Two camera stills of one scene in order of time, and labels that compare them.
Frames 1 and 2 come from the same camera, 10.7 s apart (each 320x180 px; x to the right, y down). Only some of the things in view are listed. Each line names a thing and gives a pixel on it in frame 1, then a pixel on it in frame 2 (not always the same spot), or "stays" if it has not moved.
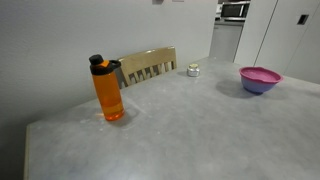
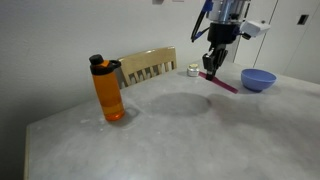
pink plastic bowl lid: x=261 y=73 to x=220 y=83
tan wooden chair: x=147 y=64 stays
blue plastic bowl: x=257 y=87 stays
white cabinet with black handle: x=283 y=35 stays
